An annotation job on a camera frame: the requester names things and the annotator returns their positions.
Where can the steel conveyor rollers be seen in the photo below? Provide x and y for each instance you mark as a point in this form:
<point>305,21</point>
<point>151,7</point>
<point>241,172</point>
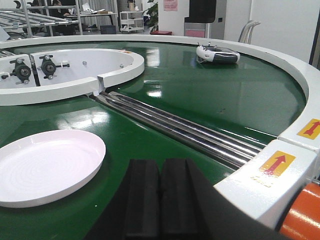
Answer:
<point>228,151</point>

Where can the pink round plate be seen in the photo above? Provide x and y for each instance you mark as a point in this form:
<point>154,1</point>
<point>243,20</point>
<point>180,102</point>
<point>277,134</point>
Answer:
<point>48,166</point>

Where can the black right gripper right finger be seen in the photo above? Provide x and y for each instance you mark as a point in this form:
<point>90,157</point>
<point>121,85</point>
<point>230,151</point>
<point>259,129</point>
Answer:
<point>178,209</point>

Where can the white outer conveyor rim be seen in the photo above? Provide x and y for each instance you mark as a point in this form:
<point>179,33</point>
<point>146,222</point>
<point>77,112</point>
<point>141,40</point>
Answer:
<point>264,100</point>

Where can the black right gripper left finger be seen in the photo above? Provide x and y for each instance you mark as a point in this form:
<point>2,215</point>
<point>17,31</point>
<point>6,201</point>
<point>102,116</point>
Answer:
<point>142,211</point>

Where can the orange cylinder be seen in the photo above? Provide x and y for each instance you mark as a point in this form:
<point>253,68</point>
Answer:
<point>302,221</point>

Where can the pink wall notice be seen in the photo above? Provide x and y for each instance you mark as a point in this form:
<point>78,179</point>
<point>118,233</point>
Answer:
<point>170,5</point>

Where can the white grey remote controller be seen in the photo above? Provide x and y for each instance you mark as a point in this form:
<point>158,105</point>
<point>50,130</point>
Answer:
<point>216,54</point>

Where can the metal roller rack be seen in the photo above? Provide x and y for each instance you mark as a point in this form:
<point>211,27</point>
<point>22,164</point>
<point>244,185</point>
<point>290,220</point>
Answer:
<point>26,15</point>

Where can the green potted plant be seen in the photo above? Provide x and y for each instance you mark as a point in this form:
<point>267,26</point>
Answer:
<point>152,13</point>

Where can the white wheeled cart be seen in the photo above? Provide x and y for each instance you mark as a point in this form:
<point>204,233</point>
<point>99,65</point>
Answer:
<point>131,21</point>

